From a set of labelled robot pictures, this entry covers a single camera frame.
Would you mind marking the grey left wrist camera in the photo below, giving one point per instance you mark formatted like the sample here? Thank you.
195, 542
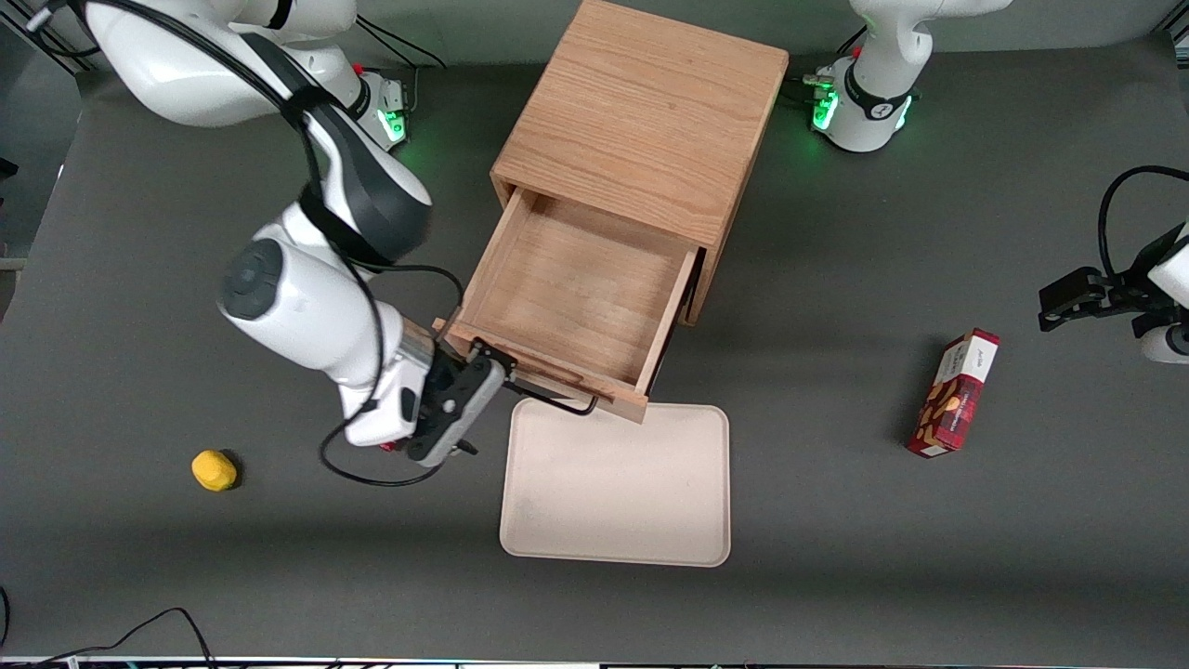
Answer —
1166, 342

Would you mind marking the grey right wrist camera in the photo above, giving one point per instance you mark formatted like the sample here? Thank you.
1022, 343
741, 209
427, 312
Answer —
455, 423

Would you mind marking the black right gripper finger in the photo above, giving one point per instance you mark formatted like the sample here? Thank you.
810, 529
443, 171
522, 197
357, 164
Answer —
506, 370
486, 351

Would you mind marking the wooden drawer cabinet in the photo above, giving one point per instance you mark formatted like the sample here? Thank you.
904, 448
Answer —
650, 111

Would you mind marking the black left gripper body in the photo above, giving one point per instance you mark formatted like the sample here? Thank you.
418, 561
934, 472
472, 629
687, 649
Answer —
1130, 290

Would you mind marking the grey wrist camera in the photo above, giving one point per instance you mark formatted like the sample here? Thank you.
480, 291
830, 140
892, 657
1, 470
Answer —
455, 423
1166, 342

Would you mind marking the beige plastic tray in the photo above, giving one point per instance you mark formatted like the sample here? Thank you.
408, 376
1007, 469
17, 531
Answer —
613, 492

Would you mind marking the red cookie box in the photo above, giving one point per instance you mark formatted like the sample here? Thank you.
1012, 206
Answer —
957, 400

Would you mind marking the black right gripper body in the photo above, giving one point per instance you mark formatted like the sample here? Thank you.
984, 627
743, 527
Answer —
444, 382

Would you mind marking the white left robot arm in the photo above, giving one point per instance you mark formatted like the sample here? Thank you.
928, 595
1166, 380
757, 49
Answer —
873, 93

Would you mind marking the yellow lemon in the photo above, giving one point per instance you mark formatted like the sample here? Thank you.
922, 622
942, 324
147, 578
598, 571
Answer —
214, 470

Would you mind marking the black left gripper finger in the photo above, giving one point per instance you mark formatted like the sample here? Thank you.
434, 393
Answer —
1068, 319
1073, 286

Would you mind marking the wooden drawer with deep tray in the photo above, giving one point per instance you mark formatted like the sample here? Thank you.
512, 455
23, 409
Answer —
576, 288

